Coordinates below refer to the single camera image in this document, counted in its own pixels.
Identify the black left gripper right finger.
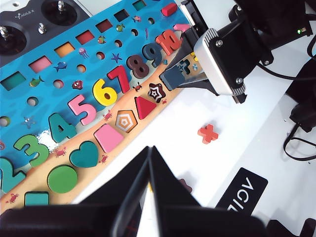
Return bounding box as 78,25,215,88
150,145,268,237

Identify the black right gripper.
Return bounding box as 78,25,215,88
164,0,275,105

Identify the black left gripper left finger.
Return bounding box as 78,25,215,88
0,145,151,237

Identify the dark blue square block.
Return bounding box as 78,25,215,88
159,66,187,91

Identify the brown star block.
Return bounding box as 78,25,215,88
177,178,194,196

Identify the orange number ten block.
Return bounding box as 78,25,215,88
155,29,185,56

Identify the dark blue number nine block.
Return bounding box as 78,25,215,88
141,43,164,68

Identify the pink greater-than sign block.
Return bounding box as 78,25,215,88
173,23,191,32

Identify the green circle block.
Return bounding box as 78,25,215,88
47,164,78,195

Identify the brown number eight block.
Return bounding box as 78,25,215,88
126,54,150,79

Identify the teal heart block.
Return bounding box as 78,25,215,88
69,141,100,169

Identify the red minus sign block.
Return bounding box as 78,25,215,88
160,2,177,16

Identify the red triangle block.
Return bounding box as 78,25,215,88
134,96,158,120

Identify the teal rectangle block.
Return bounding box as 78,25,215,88
24,192,49,207

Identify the black AgileX label plate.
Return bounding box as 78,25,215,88
216,167,269,218

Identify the red number seven block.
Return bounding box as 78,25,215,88
107,65,131,94

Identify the orange cross block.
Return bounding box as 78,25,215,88
197,123,220,145

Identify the pink trapezoid block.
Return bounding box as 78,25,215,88
93,123,124,154

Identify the green number three block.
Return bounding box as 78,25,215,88
13,134,50,167

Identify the teal number four block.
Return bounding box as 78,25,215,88
48,113,77,144

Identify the yellow number six block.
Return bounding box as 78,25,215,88
92,78,119,107

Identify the teal number two block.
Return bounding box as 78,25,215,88
0,158,27,194

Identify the pink number five block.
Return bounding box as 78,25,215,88
67,94,98,125

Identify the wooden number shape puzzle board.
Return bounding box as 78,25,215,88
0,2,207,215

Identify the black remote controller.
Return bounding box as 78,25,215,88
0,0,90,69

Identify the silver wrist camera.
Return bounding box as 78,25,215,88
193,28,248,97

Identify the black camera cable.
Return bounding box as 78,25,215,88
256,61,297,80

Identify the thin black looped cable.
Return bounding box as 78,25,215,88
282,122,316,163

